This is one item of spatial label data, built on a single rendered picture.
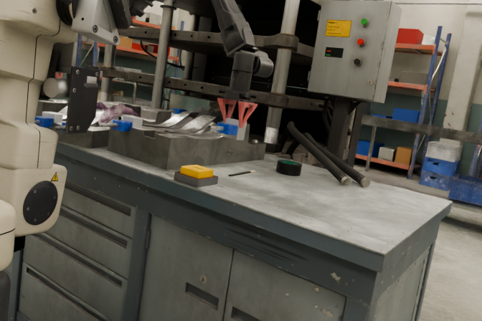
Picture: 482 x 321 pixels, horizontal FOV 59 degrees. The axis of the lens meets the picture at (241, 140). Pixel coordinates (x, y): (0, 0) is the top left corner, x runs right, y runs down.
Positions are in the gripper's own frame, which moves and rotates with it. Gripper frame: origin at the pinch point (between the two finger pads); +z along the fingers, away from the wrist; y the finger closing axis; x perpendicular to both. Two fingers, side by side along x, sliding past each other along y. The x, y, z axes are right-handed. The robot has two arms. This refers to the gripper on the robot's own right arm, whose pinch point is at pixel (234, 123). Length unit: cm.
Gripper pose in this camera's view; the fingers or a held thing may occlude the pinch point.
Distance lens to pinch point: 122.0
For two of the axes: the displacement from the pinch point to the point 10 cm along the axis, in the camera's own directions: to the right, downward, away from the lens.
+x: -5.8, 0.0, -8.1
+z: -1.6, 9.8, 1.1
